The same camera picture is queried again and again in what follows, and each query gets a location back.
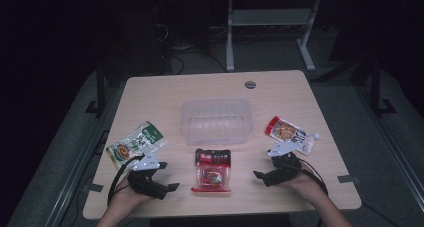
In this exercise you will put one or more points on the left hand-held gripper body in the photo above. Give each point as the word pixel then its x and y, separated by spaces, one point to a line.
pixel 146 183

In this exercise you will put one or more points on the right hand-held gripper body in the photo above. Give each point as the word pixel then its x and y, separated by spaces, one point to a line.
pixel 283 170

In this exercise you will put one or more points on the red and white spouted pouch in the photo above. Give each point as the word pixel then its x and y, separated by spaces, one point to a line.
pixel 286 132

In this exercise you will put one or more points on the green and white food packet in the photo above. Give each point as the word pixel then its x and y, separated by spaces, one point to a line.
pixel 133 143

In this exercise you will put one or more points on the red and black snack packet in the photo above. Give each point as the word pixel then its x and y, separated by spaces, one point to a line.
pixel 211 173

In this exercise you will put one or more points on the clear plastic container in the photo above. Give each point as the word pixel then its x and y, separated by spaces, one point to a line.
pixel 216 120

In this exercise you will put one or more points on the person's left hand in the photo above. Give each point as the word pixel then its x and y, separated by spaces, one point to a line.
pixel 125 197

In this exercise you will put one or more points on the person's right hand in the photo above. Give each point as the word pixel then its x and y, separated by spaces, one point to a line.
pixel 305 187

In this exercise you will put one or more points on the grey tape strip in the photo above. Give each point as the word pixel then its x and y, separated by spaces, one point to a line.
pixel 94 187
pixel 348 179

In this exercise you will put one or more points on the black metal stand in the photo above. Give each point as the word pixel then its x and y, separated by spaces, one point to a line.
pixel 100 93
pixel 376 93

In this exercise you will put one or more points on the white metal desk frame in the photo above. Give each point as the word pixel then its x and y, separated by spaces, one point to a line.
pixel 266 17

